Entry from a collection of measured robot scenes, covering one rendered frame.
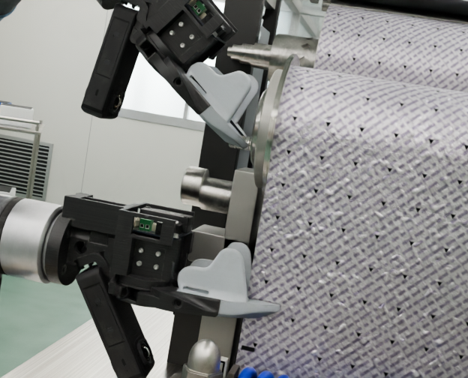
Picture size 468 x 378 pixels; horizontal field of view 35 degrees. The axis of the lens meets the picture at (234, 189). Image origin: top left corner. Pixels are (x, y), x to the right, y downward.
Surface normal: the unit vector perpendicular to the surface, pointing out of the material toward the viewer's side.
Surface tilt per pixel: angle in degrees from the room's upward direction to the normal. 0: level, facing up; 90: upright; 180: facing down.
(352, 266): 90
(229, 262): 90
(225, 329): 90
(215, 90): 90
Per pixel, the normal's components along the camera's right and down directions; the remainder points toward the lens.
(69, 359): 0.16, -0.98
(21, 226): -0.09, -0.41
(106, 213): -0.19, 0.07
